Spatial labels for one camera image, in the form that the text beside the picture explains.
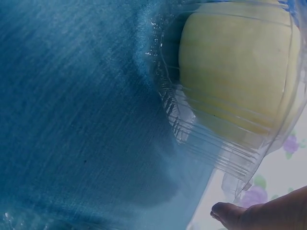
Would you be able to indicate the pale yellow round fruit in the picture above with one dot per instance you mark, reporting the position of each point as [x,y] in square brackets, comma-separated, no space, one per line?
[235,72]

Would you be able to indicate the clear plastic container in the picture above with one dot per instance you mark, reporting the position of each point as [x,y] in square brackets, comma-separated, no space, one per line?
[216,153]

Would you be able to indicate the person's right hand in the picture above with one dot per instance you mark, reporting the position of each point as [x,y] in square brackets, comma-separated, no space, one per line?
[275,213]

